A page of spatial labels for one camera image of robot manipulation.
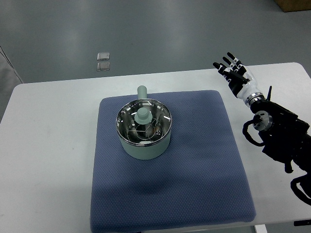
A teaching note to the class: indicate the wire steamer rack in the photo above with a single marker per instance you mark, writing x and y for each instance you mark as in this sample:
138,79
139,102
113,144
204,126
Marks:
149,132

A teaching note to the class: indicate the black table bracket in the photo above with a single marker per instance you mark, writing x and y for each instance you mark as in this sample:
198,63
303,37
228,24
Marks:
302,223

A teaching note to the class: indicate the blue quilted mat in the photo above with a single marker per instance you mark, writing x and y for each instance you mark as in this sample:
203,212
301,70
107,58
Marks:
198,180

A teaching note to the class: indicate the upper floor outlet plate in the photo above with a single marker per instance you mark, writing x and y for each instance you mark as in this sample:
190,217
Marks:
103,56

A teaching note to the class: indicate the cardboard box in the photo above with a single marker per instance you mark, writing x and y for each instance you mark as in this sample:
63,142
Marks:
293,5

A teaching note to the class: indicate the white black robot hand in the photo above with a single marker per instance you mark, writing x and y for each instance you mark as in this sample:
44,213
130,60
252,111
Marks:
240,79

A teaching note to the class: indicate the green pot with handle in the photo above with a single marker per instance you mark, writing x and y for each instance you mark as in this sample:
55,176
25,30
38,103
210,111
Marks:
149,152

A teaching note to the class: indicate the glass lid with green knob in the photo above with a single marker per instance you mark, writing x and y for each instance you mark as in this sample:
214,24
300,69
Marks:
144,111

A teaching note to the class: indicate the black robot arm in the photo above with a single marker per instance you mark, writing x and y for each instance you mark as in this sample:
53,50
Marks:
284,138

